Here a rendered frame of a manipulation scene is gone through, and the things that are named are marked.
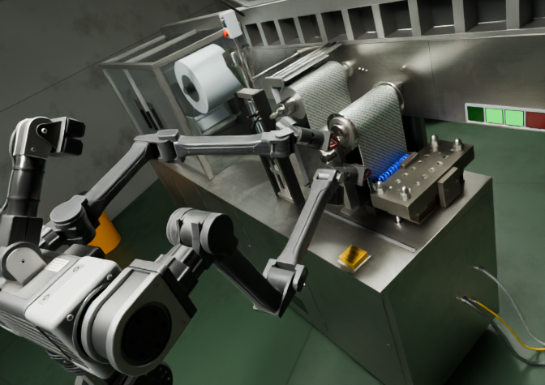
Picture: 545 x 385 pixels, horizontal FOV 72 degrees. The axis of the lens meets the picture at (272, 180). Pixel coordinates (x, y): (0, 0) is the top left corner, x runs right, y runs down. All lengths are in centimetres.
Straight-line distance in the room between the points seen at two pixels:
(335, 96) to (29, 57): 334
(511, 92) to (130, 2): 447
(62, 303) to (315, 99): 113
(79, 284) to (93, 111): 393
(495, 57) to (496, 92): 11
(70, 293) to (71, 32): 408
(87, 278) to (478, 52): 121
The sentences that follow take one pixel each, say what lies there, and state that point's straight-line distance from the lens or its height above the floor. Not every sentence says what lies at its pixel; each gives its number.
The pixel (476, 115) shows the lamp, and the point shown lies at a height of 118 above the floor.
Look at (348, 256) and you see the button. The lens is 134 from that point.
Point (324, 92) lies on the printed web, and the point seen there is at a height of 133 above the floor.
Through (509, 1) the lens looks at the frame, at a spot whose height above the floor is 153.
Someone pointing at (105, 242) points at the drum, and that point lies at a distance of 402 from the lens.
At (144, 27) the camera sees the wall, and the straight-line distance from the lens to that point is 521.
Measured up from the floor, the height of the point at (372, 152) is 114.
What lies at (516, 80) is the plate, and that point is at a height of 131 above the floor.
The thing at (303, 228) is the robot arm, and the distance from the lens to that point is 109.
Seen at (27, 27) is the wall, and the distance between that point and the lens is 444.
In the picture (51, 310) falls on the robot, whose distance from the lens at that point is 69.
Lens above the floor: 186
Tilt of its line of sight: 30 degrees down
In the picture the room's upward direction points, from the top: 22 degrees counter-clockwise
